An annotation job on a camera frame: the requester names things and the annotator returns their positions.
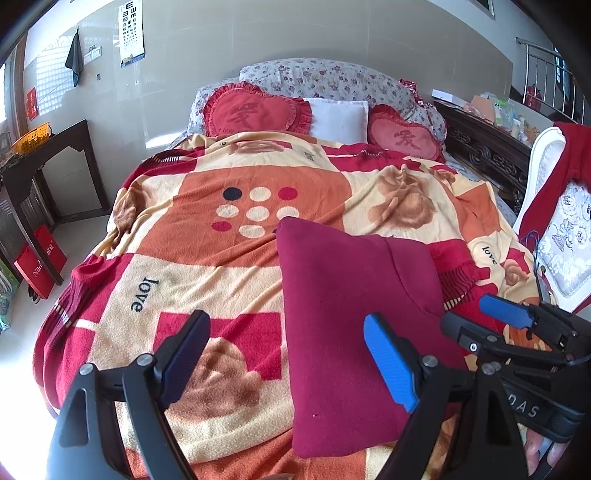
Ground white pillow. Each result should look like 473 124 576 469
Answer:
302 98 370 144

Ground orange red printed blanket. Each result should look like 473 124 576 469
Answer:
32 131 561 480

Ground glass block window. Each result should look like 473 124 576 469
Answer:
34 39 77 114

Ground small red heart pillow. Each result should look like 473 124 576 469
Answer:
367 104 445 161

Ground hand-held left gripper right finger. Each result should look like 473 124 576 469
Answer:
363 313 529 480

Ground eye chart wall poster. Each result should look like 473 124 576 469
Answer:
119 0 147 68

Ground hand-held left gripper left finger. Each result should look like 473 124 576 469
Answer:
46 309 212 480

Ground clutter of bottles and packets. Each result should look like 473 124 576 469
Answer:
464 91 555 144

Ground red garment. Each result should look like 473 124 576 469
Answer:
519 121 591 241

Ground person's right hand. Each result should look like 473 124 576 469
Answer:
526 422 571 480

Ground metal stair railing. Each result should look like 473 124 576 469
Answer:
516 37 578 125

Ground dark carved wooden cabinet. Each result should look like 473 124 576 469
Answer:
434 99 536 217

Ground green printed bag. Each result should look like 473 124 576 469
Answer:
0 258 21 333

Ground maroon knit garment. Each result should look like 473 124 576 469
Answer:
276 217 467 459

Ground white upholstered chair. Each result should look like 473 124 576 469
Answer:
512 127 591 319

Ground large red heart pillow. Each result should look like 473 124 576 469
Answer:
204 82 314 138

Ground flat white box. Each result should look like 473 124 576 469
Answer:
431 90 472 105

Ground dark wooden table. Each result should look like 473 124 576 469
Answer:
0 119 112 287

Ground dark hanging cloth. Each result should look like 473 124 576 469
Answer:
65 32 85 88

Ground yellow plastic basket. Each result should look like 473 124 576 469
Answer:
10 122 51 155

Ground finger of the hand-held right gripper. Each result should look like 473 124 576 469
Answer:
479 294 591 356
440 312 573 370

